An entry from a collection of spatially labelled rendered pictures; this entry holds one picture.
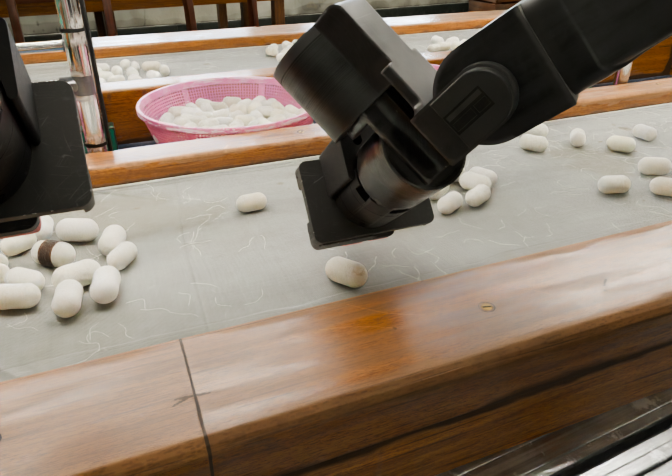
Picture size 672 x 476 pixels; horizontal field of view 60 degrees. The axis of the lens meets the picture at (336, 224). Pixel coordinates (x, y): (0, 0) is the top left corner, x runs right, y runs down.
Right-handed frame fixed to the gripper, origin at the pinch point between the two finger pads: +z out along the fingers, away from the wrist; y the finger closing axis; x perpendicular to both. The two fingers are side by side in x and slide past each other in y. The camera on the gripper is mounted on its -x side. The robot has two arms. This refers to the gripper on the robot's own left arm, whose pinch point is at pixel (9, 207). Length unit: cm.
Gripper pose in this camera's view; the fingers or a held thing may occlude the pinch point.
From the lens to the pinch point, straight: 39.8
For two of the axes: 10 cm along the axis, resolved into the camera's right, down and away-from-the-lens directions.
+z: -2.9, 2.3, 9.3
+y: -9.3, 1.8, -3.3
